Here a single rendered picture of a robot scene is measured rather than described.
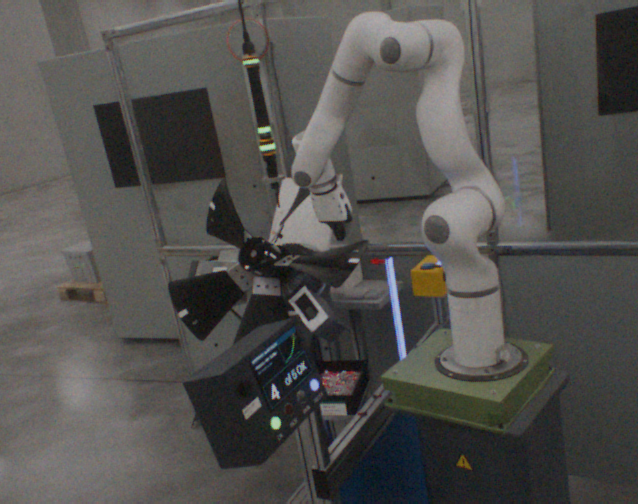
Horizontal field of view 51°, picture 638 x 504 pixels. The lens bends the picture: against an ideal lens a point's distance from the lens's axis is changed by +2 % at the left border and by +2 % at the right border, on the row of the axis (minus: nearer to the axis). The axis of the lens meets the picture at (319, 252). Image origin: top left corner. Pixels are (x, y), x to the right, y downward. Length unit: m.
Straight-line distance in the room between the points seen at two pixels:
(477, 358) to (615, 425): 1.25
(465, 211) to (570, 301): 1.19
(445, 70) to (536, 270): 1.20
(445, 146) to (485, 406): 0.57
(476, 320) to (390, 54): 0.62
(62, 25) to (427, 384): 6.98
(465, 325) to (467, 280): 0.11
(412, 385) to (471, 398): 0.15
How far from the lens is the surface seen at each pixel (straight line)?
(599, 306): 2.58
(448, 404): 1.58
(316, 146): 1.68
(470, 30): 2.46
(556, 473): 1.81
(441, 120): 1.49
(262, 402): 1.30
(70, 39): 8.10
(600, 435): 2.83
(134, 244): 4.79
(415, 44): 1.45
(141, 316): 5.00
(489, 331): 1.59
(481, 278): 1.54
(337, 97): 1.67
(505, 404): 1.53
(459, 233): 1.45
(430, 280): 2.15
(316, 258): 2.03
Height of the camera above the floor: 1.76
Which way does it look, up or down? 16 degrees down
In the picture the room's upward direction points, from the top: 10 degrees counter-clockwise
